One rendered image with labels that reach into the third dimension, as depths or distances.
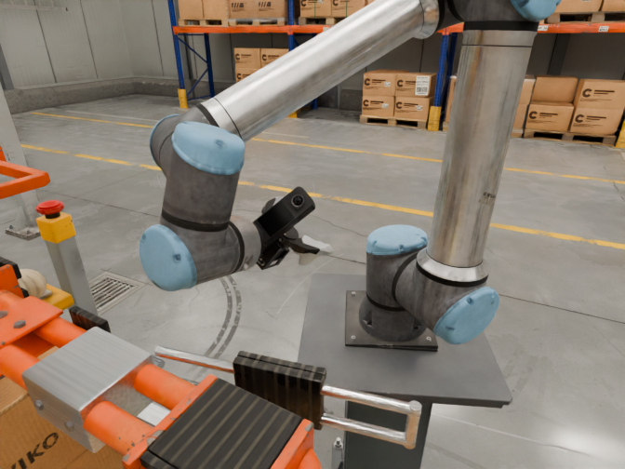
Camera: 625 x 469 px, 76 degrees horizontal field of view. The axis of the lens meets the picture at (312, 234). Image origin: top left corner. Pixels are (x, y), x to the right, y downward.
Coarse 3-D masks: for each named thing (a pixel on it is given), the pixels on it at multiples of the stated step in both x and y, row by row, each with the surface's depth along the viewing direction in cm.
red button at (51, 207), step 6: (42, 204) 117; (48, 204) 117; (54, 204) 117; (60, 204) 119; (36, 210) 116; (42, 210) 115; (48, 210) 115; (54, 210) 116; (60, 210) 118; (48, 216) 117; (54, 216) 118
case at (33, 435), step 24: (0, 384) 69; (0, 408) 64; (24, 408) 67; (0, 432) 64; (24, 432) 68; (48, 432) 72; (0, 456) 65; (24, 456) 69; (48, 456) 73; (72, 456) 78; (96, 456) 83; (120, 456) 89
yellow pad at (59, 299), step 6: (48, 288) 61; (54, 288) 61; (48, 294) 59; (54, 294) 60; (60, 294) 60; (66, 294) 60; (42, 300) 58; (48, 300) 58; (54, 300) 58; (60, 300) 59; (66, 300) 59; (72, 300) 60; (60, 306) 59; (66, 306) 59
